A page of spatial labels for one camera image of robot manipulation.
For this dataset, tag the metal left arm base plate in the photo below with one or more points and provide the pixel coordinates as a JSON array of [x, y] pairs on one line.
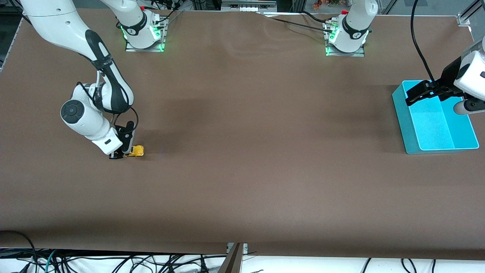
[[360, 54]]

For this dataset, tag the yellow beetle toy car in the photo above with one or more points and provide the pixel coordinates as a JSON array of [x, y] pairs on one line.
[[138, 151]]

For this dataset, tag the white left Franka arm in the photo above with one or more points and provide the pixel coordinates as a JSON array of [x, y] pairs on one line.
[[352, 30]]

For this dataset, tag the grey table leg post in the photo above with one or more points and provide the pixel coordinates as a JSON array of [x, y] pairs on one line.
[[233, 261]]

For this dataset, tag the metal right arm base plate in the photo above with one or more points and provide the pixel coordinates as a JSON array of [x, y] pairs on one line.
[[162, 41]]

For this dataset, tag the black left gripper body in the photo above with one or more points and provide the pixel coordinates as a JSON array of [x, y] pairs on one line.
[[449, 76]]

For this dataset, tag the brown table cover sheet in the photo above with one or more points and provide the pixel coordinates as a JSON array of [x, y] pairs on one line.
[[242, 151]]

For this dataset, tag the cyan plastic storage bin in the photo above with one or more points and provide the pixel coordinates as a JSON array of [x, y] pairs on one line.
[[432, 129]]

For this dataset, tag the white power strip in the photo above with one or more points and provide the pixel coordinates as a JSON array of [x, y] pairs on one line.
[[246, 7]]

